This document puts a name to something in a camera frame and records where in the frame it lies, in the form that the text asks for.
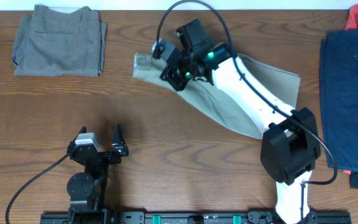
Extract khaki beige shorts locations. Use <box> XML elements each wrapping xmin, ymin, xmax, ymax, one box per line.
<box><xmin>132</xmin><ymin>53</ymin><xmax>301</xmax><ymax>139</ymax></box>

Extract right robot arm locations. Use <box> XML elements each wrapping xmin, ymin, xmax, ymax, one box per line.
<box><xmin>152</xmin><ymin>19</ymin><xmax>321</xmax><ymax>223</ymax></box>

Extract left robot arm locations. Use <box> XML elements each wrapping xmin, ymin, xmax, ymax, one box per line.
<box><xmin>67</xmin><ymin>123</ymin><xmax>129</xmax><ymax>224</ymax></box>

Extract folded grey shorts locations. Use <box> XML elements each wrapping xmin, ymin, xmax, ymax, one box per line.
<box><xmin>11</xmin><ymin>4</ymin><xmax>108</xmax><ymax>77</ymax></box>

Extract navy blue shorts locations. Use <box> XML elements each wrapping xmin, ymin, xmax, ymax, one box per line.
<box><xmin>319</xmin><ymin>30</ymin><xmax>358</xmax><ymax>172</ymax></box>

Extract red garment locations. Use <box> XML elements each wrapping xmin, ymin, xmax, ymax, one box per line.
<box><xmin>344</xmin><ymin>4</ymin><xmax>358</xmax><ymax>30</ymax></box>

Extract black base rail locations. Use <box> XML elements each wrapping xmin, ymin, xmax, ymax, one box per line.
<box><xmin>40</xmin><ymin>210</ymin><xmax>352</xmax><ymax>224</ymax></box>

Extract right black cable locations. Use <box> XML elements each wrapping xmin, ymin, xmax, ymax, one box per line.
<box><xmin>155</xmin><ymin>0</ymin><xmax>339</xmax><ymax>186</ymax></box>

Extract black cable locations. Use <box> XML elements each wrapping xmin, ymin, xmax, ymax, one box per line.
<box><xmin>5</xmin><ymin>154</ymin><xmax>70</xmax><ymax>224</ymax></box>
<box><xmin>155</xmin><ymin>0</ymin><xmax>339</xmax><ymax>186</ymax></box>

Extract left black cable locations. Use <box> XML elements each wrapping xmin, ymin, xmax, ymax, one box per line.
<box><xmin>5</xmin><ymin>154</ymin><xmax>70</xmax><ymax>224</ymax></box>

